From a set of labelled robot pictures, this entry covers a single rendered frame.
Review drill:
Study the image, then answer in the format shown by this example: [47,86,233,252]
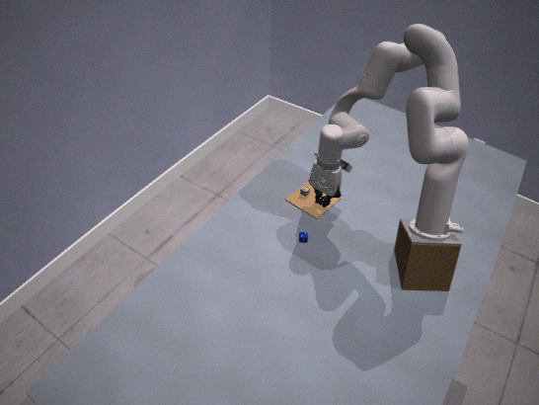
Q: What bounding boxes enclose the tan flat mat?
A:
[285,182,341,219]

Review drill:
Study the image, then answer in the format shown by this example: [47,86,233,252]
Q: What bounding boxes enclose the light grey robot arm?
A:
[315,24,469,241]

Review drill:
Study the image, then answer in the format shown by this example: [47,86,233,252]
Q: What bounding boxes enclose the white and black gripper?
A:
[308,159,342,207]

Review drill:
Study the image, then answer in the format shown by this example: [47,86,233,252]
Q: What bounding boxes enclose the white die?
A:
[300,186,310,197]

